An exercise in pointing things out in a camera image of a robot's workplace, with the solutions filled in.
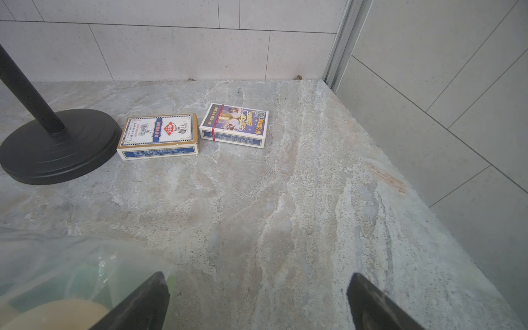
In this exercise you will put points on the pale round fruit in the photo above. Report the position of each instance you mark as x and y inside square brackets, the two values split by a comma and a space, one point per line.
[65, 314]

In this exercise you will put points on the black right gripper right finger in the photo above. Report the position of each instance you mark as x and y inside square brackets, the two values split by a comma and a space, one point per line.
[373, 309]

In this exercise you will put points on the green zip-top bag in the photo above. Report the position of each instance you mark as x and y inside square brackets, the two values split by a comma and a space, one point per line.
[39, 268]

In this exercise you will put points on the white gold card box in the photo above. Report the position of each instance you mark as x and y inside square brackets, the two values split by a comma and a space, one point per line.
[159, 137]

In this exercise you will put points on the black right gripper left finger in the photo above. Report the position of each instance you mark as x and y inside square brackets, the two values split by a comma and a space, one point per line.
[144, 308]

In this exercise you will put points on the black microphone stand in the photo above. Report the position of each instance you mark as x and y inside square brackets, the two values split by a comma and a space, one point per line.
[56, 146]

